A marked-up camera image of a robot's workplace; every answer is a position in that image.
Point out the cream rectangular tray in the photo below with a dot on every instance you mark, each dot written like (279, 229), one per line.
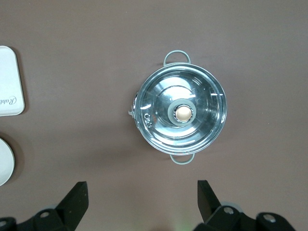
(9, 81)

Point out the glass pot lid with knob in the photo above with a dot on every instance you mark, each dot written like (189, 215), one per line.
(183, 113)

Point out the brown table cover cloth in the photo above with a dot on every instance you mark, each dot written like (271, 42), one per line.
(72, 36)

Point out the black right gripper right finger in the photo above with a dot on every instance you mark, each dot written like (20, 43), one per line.
(216, 211)

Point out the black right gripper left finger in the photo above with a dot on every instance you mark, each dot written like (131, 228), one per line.
(69, 204)

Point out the cream round plate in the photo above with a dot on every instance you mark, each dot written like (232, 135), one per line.
(5, 161)

